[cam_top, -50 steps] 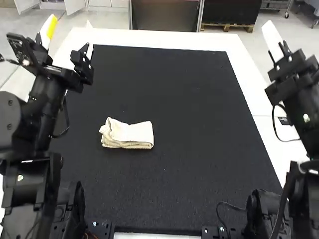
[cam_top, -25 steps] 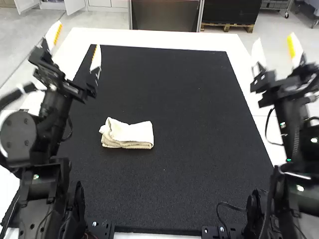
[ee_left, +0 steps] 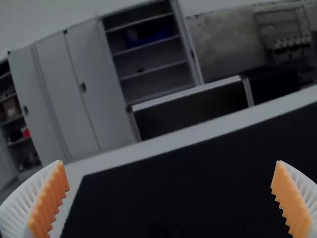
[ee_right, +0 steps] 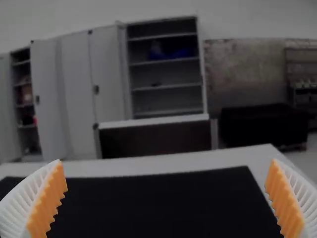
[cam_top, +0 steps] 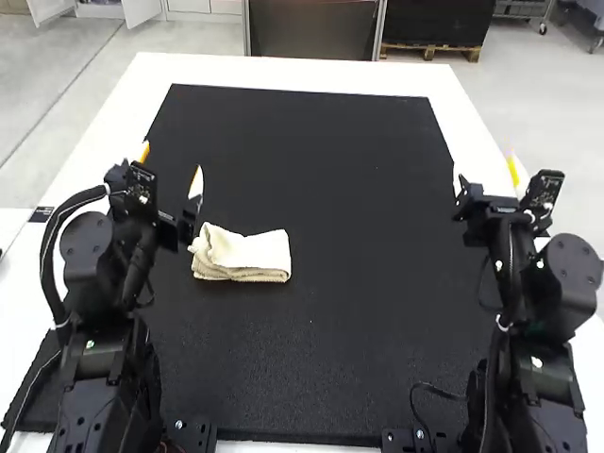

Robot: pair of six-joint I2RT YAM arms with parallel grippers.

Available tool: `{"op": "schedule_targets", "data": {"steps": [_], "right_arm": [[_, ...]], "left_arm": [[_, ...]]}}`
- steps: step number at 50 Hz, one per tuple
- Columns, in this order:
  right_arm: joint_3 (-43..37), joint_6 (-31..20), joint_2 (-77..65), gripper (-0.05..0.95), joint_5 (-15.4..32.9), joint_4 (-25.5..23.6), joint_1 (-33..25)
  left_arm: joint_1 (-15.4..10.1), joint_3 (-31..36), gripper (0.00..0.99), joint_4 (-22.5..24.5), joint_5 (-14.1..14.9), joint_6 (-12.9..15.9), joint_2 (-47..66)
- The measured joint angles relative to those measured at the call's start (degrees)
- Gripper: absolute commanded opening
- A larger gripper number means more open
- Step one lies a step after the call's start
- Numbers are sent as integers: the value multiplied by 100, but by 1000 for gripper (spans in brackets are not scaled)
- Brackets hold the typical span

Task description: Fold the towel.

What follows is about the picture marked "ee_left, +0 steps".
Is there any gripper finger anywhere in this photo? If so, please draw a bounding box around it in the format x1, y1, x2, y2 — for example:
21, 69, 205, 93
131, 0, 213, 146
0, 160, 71, 238
270, 160, 317, 238

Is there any grey cupboard with stored items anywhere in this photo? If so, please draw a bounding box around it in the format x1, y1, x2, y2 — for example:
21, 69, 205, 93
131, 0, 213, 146
0, 59, 43, 189

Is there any brown cardboard box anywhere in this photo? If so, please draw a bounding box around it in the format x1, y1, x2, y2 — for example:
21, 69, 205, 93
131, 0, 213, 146
1, 98, 20, 120

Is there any black mat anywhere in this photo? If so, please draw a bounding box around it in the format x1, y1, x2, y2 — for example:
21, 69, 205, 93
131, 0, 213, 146
60, 100, 317, 238

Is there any grey cupboard with closed doors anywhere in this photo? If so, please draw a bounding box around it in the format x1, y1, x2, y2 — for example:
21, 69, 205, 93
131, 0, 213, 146
7, 17, 138, 162

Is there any grey shelf trolley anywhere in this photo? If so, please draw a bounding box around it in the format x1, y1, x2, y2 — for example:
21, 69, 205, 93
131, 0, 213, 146
255, 4, 313, 67

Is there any open grey shelf cupboard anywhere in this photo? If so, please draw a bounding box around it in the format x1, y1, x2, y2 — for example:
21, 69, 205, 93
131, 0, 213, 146
98, 0, 205, 106

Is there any blue box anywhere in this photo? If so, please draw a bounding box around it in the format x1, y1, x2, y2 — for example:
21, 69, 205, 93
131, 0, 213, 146
126, 27, 175, 50

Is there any black panel with grey frame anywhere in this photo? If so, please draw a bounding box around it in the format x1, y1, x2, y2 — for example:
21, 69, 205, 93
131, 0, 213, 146
126, 75, 255, 142

